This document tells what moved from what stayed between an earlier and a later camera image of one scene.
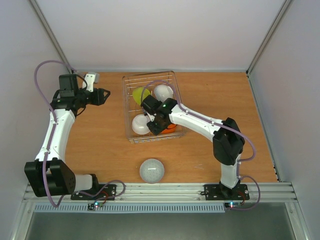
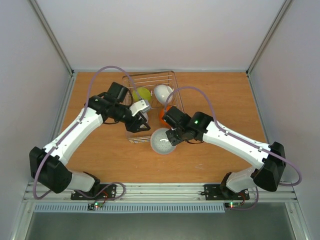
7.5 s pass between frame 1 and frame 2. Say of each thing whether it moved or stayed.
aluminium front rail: stayed
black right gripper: moved
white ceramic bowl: stayed
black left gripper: moved
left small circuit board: stayed
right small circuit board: stayed
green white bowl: stayed
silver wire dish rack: stayed
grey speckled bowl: moved
